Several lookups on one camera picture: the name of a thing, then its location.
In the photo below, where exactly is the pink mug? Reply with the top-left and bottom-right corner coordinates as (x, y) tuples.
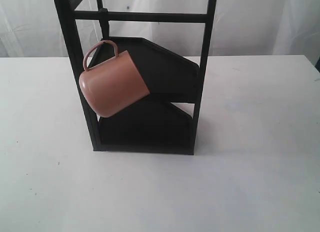
(78, 40), (150, 118)

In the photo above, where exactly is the black metal rack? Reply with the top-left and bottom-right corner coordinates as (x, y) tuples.
(54, 0), (217, 155)

